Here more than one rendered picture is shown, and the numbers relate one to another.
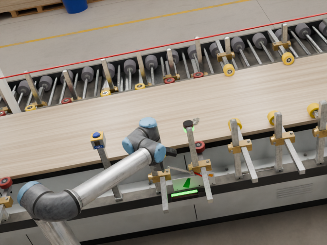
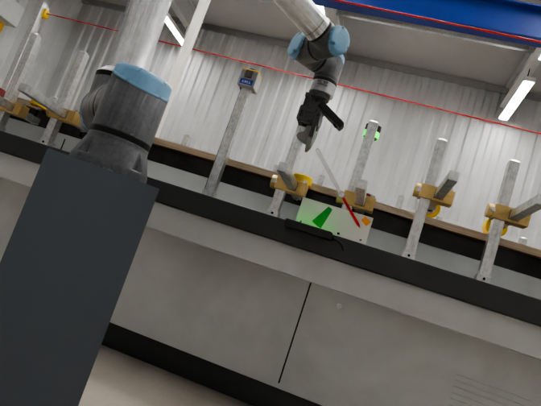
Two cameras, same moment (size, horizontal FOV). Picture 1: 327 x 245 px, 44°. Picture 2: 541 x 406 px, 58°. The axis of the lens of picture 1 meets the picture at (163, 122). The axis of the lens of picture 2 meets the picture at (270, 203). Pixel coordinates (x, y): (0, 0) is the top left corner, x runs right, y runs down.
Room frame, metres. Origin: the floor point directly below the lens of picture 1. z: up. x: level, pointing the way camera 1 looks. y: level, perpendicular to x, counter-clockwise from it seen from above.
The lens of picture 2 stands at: (-0.01, -0.15, 0.50)
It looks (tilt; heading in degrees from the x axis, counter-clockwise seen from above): 8 degrees up; 9
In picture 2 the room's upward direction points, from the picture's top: 19 degrees clockwise
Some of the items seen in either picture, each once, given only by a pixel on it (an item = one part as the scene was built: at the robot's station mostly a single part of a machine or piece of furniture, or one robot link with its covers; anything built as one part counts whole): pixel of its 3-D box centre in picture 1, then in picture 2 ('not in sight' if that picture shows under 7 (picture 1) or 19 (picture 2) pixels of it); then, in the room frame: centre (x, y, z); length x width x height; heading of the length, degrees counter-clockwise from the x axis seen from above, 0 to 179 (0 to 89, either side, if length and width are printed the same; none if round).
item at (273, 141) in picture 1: (282, 138); (506, 215); (1.72, -0.65, 0.95); 0.13 x 0.06 x 0.05; 87
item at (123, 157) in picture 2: not in sight; (113, 155); (1.11, 0.44, 0.65); 0.19 x 0.19 x 0.10
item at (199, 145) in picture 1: (199, 150); not in sight; (1.88, -0.18, 0.85); 0.08 x 0.08 x 0.11
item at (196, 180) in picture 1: (193, 182); (333, 220); (1.73, -0.10, 0.75); 0.26 x 0.01 x 0.10; 87
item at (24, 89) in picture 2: (0, 211); (57, 110); (1.76, 1.08, 0.84); 0.43 x 0.03 x 0.04; 177
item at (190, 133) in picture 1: (194, 159); (355, 182); (1.75, -0.13, 0.91); 0.03 x 0.03 x 0.48; 87
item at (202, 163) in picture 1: (199, 166); (355, 200); (1.75, -0.15, 0.85); 0.13 x 0.06 x 0.05; 87
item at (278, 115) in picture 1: (278, 145); (497, 225); (1.72, -0.63, 0.90); 0.03 x 0.03 x 0.48; 87
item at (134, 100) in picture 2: not in sight; (132, 105); (1.11, 0.45, 0.79); 0.17 x 0.15 x 0.18; 42
